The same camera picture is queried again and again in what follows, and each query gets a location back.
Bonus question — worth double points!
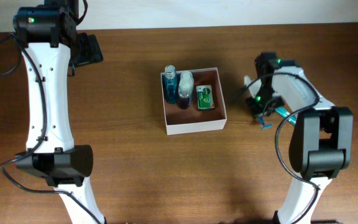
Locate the green toothpaste tube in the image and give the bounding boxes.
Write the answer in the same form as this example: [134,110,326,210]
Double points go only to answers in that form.
[275,106,296,126]

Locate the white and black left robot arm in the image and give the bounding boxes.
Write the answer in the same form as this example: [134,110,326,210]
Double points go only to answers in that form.
[13,1,106,223]

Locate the blue disposable razor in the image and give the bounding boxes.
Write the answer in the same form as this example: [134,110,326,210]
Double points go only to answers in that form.
[259,116,273,129]

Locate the green soap bar box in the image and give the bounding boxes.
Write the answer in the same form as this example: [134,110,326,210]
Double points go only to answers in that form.
[196,85,215,111]

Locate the white cardboard box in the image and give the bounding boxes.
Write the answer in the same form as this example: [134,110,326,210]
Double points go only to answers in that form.
[160,67,227,135]

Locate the blue mouthwash bottle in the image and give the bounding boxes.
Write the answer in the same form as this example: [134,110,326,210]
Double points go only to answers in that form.
[164,65,178,104]

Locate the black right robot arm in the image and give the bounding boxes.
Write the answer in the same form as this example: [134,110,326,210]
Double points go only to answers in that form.
[244,52,353,224]

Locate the clear purple soap bottle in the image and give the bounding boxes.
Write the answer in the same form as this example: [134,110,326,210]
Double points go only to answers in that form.
[177,71,194,110]

